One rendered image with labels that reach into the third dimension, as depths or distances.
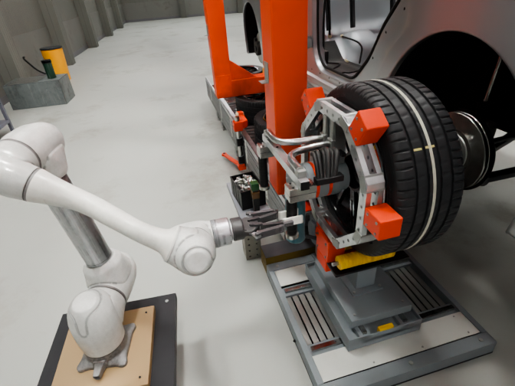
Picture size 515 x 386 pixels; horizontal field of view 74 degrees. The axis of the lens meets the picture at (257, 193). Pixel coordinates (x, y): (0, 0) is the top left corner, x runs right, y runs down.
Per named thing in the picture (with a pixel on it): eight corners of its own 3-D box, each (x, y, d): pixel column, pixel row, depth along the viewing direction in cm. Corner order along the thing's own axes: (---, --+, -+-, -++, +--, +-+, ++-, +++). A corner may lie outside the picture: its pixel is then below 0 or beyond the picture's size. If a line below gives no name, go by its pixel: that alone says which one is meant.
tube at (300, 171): (355, 168, 109) (358, 137, 103) (297, 179, 105) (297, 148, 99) (330, 146, 123) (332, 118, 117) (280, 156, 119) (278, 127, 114)
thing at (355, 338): (418, 331, 158) (423, 317, 153) (347, 353, 151) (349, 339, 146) (362, 260, 200) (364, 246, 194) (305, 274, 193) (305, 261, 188)
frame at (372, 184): (372, 273, 124) (394, 132, 95) (355, 278, 122) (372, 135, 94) (313, 197, 169) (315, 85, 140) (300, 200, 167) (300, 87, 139)
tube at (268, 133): (328, 144, 125) (329, 116, 119) (277, 153, 121) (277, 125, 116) (309, 128, 139) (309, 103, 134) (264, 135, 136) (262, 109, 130)
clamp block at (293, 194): (316, 198, 109) (316, 184, 107) (290, 204, 108) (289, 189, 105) (309, 191, 114) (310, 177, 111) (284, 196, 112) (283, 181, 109)
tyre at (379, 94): (454, 277, 120) (482, 81, 94) (394, 294, 115) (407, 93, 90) (357, 204, 179) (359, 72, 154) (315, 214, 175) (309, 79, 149)
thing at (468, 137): (483, 199, 134) (498, 118, 122) (467, 204, 133) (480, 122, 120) (427, 174, 163) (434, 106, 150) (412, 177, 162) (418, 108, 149)
